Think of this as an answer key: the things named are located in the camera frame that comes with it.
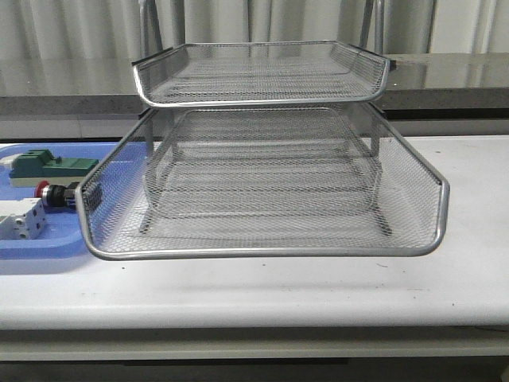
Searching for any silver mesh bottom tray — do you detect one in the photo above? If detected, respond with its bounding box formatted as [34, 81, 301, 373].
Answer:
[145, 158, 379, 218]

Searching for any grey metal rack frame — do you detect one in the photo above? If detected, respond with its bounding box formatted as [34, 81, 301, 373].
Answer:
[136, 47, 398, 238]

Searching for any silver mesh top tray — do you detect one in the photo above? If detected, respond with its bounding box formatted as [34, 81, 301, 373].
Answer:
[132, 41, 391, 108]

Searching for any green and beige switch block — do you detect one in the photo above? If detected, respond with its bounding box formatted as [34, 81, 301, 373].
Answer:
[9, 149, 99, 187]

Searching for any blue plastic tray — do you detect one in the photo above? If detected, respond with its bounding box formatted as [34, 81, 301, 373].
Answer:
[0, 142, 148, 260]

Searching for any silver mesh tray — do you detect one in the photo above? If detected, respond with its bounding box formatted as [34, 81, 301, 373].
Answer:
[132, 41, 391, 108]
[76, 103, 450, 260]
[145, 158, 379, 218]

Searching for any red emergency push button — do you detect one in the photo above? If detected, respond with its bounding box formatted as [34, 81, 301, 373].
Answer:
[34, 180, 80, 210]

